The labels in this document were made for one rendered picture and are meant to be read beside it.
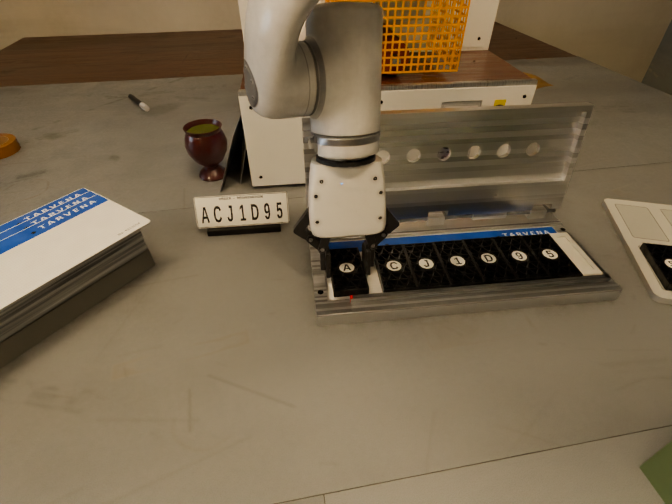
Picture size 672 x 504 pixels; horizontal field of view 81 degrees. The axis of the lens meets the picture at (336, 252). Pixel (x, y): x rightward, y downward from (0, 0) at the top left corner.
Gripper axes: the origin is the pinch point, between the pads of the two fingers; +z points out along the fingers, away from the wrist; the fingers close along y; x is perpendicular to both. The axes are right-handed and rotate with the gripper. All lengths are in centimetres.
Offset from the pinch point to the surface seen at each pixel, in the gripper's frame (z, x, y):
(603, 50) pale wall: -17, 198, 183
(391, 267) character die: 1.7, 0.0, 6.6
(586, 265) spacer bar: 2.5, -2.5, 35.8
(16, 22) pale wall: -38, 173, -128
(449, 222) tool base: 0.6, 11.7, 19.7
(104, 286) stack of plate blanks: 2.5, 2.3, -35.3
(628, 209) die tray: 1, 13, 55
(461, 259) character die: 1.6, 0.6, 17.6
